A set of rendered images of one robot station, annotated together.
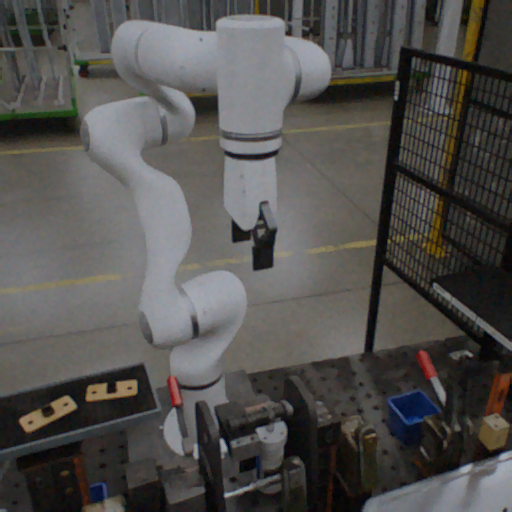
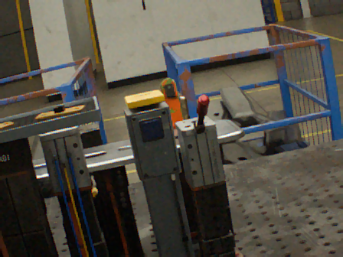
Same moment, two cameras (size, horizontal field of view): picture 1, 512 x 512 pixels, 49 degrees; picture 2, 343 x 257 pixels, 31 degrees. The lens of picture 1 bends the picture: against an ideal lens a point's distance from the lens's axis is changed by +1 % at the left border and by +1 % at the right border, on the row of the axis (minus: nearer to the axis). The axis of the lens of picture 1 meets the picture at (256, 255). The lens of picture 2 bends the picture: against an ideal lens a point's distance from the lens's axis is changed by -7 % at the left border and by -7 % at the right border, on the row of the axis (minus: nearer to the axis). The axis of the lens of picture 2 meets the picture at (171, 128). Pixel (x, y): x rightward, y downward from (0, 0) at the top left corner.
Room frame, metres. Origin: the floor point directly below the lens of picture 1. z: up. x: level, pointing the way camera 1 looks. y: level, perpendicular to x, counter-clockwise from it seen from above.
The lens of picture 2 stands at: (1.62, 0.89, 1.34)
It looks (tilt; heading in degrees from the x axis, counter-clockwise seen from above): 13 degrees down; 194
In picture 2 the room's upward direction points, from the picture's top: 11 degrees counter-clockwise
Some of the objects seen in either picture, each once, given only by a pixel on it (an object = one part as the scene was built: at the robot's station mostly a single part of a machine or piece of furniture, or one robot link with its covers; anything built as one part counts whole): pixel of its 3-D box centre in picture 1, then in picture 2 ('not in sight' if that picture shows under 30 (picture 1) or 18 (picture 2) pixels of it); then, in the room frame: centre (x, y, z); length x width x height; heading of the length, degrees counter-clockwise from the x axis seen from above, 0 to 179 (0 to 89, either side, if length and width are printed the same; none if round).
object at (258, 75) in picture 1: (253, 73); not in sight; (0.73, 0.00, 1.70); 0.09 x 0.08 x 0.13; 124
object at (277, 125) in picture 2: not in sight; (249, 117); (-2.09, 0.42, 0.47); 1.20 x 0.80 x 0.95; 17
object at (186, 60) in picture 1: (228, 64); not in sight; (0.85, 0.04, 1.69); 0.30 x 0.16 x 0.09; 34
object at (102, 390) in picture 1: (111, 388); not in sight; (0.74, 0.25, 1.17); 0.08 x 0.04 x 0.01; 100
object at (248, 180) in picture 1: (251, 181); not in sight; (0.73, 0.01, 1.56); 0.10 x 0.07 x 0.11; 21
